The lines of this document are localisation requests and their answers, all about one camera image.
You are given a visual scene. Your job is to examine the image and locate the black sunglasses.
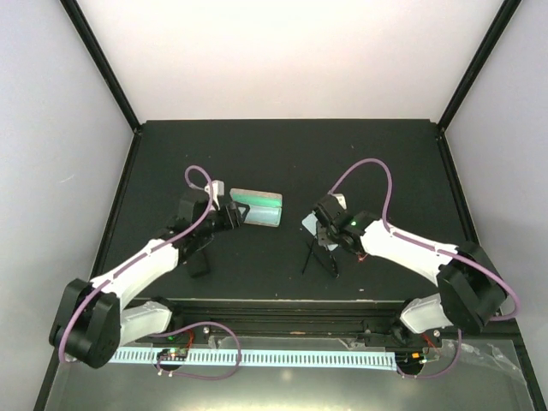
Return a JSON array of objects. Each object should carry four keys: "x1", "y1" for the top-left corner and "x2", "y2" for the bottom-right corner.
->
[{"x1": 301, "y1": 236, "x2": 340, "y2": 279}]

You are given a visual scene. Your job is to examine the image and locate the grey glasses case green lining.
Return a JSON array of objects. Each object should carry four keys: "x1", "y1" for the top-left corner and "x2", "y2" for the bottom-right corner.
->
[{"x1": 229, "y1": 188, "x2": 283, "y2": 228}]

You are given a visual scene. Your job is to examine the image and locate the light blue cleaning cloth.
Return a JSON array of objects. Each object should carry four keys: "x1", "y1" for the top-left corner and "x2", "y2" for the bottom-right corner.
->
[{"x1": 245, "y1": 205, "x2": 282, "y2": 227}]

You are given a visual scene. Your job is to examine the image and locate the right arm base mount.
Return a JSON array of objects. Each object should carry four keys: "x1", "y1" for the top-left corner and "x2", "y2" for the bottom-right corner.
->
[{"x1": 360, "y1": 318, "x2": 442, "y2": 378}]

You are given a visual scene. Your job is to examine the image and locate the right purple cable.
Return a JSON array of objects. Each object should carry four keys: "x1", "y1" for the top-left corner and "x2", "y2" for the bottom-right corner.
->
[{"x1": 328, "y1": 158, "x2": 522, "y2": 322}]

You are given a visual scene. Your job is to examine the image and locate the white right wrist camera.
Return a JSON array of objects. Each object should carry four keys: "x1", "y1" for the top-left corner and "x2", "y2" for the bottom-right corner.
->
[{"x1": 333, "y1": 194, "x2": 347, "y2": 210}]

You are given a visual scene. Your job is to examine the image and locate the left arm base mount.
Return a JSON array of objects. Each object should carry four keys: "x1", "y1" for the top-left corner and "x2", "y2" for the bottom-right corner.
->
[{"x1": 152, "y1": 329, "x2": 196, "y2": 377}]

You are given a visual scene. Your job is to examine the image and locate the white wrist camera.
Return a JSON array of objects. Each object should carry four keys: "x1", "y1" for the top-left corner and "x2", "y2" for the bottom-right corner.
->
[
  {"x1": 333, "y1": 194, "x2": 347, "y2": 210},
  {"x1": 204, "y1": 180, "x2": 224, "y2": 211}
]

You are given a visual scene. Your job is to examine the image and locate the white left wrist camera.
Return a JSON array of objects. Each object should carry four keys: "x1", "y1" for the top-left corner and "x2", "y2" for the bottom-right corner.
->
[{"x1": 204, "y1": 180, "x2": 224, "y2": 211}]

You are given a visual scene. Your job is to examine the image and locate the white slotted cable duct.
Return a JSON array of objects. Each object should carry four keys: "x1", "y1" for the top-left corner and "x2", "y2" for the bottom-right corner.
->
[{"x1": 110, "y1": 347, "x2": 396, "y2": 371}]

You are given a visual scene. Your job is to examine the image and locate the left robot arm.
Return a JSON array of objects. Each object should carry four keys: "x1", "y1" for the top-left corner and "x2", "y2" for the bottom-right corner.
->
[{"x1": 49, "y1": 189, "x2": 250, "y2": 368}]

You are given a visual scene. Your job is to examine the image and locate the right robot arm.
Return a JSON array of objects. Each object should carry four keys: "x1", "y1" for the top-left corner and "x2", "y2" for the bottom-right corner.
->
[{"x1": 302, "y1": 194, "x2": 509, "y2": 345}]

